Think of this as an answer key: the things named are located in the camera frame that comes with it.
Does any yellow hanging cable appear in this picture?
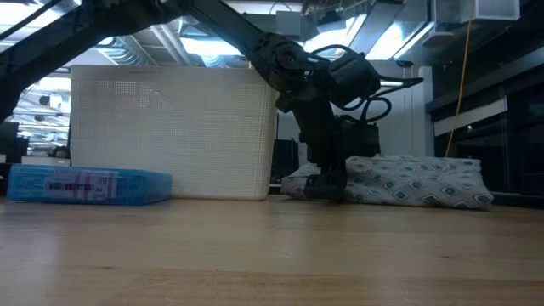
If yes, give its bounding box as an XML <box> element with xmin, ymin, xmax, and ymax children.
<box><xmin>444</xmin><ymin>0</ymin><xmax>476</xmax><ymax>158</ymax></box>

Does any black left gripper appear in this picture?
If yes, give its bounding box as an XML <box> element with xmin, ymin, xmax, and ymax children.
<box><xmin>292</xmin><ymin>98</ymin><xmax>349</xmax><ymax>201</ymax></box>

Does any narrow black monitor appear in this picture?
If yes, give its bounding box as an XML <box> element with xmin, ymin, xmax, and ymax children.
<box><xmin>271</xmin><ymin>137</ymin><xmax>300</xmax><ymax>183</ymax></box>

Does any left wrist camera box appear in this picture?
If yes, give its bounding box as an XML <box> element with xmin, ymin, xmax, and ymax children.
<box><xmin>339</xmin><ymin>116</ymin><xmax>382</xmax><ymax>160</ymax></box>

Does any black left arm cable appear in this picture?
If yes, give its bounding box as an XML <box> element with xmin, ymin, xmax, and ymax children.
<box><xmin>311</xmin><ymin>43</ymin><xmax>425</xmax><ymax>125</ymax></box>

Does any blue translucent labelled box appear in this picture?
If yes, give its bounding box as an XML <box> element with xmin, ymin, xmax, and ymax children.
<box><xmin>6</xmin><ymin>164</ymin><xmax>173</xmax><ymax>207</ymax></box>

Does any diamond-patterned cloth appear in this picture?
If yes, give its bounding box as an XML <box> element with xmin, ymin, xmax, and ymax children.
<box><xmin>280</xmin><ymin>154</ymin><xmax>496</xmax><ymax>212</ymax></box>

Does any white perforated plastic basket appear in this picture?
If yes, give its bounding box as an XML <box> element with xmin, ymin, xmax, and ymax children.
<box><xmin>69</xmin><ymin>65</ymin><xmax>281</xmax><ymax>201</ymax></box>

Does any silver ventilation duct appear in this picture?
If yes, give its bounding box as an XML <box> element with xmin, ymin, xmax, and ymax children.
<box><xmin>96</xmin><ymin>35</ymin><xmax>155</xmax><ymax>67</ymax></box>

